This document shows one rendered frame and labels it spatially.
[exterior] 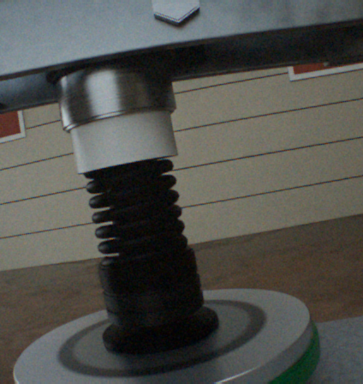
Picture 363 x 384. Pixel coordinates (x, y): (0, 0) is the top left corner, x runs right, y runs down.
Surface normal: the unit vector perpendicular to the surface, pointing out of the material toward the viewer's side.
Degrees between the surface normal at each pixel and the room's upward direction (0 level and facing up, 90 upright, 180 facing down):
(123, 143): 90
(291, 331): 0
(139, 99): 90
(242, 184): 90
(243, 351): 0
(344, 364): 0
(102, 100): 90
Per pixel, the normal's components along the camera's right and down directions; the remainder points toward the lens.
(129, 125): 0.28, 0.00
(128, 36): 0.00, 0.05
